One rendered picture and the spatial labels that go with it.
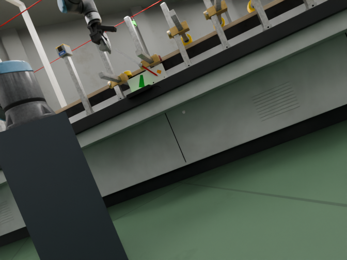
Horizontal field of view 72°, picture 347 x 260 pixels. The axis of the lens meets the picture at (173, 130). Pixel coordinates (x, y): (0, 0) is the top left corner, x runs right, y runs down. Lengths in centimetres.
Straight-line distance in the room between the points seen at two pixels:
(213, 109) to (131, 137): 66
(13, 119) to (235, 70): 117
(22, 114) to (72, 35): 502
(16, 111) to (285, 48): 139
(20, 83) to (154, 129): 102
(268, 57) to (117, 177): 138
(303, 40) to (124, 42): 488
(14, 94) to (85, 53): 480
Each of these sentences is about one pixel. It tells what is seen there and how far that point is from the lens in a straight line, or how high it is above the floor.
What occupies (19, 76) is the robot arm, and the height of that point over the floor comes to 79.
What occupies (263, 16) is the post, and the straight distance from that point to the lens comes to 160.
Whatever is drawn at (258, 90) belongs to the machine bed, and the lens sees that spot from 174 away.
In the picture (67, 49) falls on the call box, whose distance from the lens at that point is 189.
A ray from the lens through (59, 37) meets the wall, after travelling 595.
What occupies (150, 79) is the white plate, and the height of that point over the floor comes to 74.
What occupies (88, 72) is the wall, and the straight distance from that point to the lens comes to 563.
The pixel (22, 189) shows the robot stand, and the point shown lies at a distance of 96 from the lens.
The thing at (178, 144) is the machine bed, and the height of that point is 27.
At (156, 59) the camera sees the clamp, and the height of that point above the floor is 84.
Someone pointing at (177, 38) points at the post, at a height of 90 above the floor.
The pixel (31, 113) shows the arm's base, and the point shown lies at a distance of 101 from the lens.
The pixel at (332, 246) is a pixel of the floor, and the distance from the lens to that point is 69.
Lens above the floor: 38
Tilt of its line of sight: level
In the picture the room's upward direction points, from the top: 23 degrees counter-clockwise
